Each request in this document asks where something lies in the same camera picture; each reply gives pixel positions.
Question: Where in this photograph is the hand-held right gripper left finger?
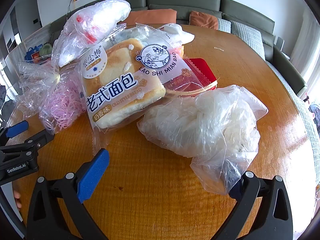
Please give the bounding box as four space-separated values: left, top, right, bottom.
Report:
26 149 114 240

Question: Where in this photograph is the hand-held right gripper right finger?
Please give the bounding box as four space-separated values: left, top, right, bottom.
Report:
210 170 293 240

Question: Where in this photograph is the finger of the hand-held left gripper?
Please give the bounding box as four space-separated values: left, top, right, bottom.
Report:
0 120 29 145
0 131 55 161

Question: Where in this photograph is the clear bag of pink bands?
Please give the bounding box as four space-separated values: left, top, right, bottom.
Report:
18 60 87 135

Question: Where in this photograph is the clear bag of white wrap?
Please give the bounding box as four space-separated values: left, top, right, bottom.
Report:
136 84 269 195

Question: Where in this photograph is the clear bread packet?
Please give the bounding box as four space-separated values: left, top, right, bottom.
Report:
81 26 218 153

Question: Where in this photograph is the clear bag with red print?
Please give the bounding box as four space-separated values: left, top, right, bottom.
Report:
51 0 132 68

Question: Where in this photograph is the red snack packet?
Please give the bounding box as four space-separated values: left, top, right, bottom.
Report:
184 57 219 92

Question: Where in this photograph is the white tissue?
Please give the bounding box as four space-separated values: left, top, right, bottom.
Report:
164 23 195 47

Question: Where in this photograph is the person's left hand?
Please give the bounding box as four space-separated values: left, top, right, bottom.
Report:
12 189 22 209

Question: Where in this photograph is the blue shopping bag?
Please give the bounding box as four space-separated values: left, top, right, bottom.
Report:
25 44 44 62

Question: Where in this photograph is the green hat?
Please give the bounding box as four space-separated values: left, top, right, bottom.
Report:
39 44 53 57

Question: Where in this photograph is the wood-framed grey panel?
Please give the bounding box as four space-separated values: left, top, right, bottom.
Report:
5 21 54 58

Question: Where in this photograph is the large grey quilted cushion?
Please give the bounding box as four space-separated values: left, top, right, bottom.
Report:
230 20 265 60

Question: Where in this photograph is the white curtain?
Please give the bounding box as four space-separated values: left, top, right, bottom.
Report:
291 10 318 68

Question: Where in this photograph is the small grey quilted cushion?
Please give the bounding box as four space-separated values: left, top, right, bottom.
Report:
217 17 232 33

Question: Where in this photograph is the wide orange cushion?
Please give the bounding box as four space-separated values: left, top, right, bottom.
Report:
122 9 177 27

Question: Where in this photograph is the square orange cushion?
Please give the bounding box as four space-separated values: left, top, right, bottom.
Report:
189 10 219 30

